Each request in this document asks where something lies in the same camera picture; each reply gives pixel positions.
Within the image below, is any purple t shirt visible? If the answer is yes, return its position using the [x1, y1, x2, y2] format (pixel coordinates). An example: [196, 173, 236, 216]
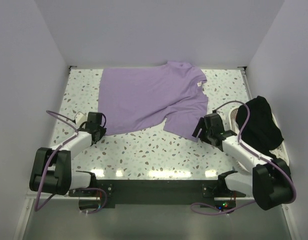
[98, 61, 208, 142]

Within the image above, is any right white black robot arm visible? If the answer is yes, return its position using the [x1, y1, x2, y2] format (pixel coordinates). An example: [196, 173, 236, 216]
[192, 112, 297, 210]

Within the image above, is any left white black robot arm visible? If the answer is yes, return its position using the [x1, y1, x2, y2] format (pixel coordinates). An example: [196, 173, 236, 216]
[29, 112, 107, 196]

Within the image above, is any black t shirt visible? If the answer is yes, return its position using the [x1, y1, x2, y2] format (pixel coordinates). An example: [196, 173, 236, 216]
[241, 96, 284, 159]

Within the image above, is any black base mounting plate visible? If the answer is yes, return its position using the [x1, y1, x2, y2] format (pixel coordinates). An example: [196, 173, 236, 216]
[68, 180, 245, 209]

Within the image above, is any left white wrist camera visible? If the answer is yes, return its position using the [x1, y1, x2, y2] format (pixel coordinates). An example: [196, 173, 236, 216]
[74, 111, 88, 126]

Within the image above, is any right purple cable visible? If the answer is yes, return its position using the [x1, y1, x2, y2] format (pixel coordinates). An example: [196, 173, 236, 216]
[190, 100, 298, 216]

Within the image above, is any purple cable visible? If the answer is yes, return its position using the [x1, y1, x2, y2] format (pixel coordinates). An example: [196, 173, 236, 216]
[33, 109, 82, 212]
[190, 100, 298, 216]

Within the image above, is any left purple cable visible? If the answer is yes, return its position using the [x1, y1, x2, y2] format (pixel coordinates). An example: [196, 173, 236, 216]
[33, 109, 82, 212]

